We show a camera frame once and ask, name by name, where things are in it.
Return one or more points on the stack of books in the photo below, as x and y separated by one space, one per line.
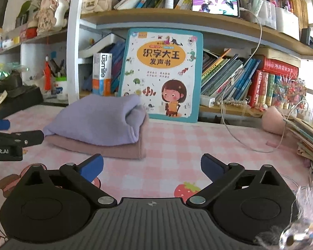
306 138

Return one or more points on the small black box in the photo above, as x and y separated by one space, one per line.
306 36

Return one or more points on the white orange toothpaste box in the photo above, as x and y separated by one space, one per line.
101 73

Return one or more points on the dark leather shoe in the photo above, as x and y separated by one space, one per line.
14 82

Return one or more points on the white jar with pens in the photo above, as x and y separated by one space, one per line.
61 89

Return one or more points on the black case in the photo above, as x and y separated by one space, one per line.
23 99

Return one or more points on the red tassel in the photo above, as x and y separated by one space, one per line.
47 75

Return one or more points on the green leaf plant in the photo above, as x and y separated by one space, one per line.
26 7

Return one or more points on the smartphone with lit screen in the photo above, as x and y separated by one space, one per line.
216 5

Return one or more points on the pink pouch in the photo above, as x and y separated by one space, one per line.
273 121

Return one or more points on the colourful flower bouquet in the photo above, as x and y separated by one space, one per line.
290 89

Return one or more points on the white wooden bookshelf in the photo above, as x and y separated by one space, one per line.
72 57

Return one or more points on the white charger plug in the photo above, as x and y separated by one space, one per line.
207 101

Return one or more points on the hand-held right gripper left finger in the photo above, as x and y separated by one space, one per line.
91 166

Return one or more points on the purple and pink sweater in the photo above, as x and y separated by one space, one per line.
94 119

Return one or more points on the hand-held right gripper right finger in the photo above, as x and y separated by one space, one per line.
211 166

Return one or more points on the red round bottle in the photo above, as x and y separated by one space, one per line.
31 31

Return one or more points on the white storage containers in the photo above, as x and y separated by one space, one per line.
286 20

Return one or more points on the fluffy crystal pendant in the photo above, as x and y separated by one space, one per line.
294 235

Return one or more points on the row of blue books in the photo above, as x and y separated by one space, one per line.
116 65

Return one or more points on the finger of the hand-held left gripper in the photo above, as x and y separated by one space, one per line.
0 125
28 136

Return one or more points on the plush rabbit doll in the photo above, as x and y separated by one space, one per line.
48 13

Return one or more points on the row of leaning thin books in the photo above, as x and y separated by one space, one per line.
224 75

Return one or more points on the children's picture book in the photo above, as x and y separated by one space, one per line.
156 57

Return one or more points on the pink checkered tablecloth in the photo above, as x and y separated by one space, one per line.
185 140

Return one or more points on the red thick dictionary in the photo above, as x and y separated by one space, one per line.
279 66

